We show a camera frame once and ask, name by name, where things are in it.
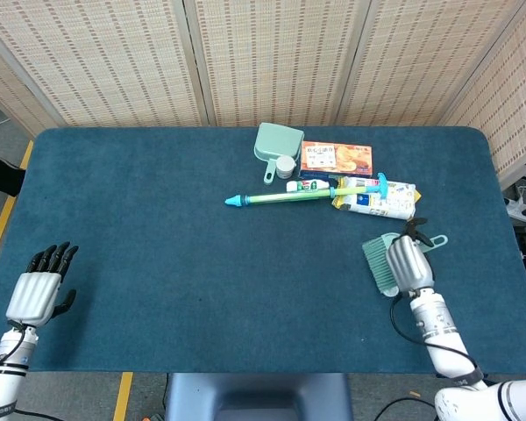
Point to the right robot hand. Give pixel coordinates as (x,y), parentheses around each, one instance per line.
(410,263)

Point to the blue carpet table mat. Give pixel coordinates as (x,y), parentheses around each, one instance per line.
(179,241)

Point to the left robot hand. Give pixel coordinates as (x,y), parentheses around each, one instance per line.
(33,294)

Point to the light green plastic brush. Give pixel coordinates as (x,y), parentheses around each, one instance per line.
(377,263)

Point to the orange biscuit box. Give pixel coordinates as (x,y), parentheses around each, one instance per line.
(333,158)

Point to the green plastic dustpan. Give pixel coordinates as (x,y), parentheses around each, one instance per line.
(276,140)

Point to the woven folding screen panel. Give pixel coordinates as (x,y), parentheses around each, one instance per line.
(272,57)
(421,57)
(17,87)
(508,109)
(114,57)

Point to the white green toothpaste tube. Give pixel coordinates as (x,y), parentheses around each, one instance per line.
(307,186)

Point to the green blue water pump toy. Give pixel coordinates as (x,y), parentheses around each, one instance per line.
(280,199)

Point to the white power strip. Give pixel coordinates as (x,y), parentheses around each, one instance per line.
(519,210)

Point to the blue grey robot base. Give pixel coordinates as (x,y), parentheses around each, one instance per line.
(254,394)

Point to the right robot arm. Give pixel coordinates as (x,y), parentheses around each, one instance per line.
(438,324)

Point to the black fabric item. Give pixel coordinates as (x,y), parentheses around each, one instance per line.
(0,175)

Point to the yellow white snack bag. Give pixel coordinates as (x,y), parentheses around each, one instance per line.
(377,204)

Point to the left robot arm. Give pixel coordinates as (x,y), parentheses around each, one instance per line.
(9,364)

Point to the small white jar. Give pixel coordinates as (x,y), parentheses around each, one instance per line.
(286,166)

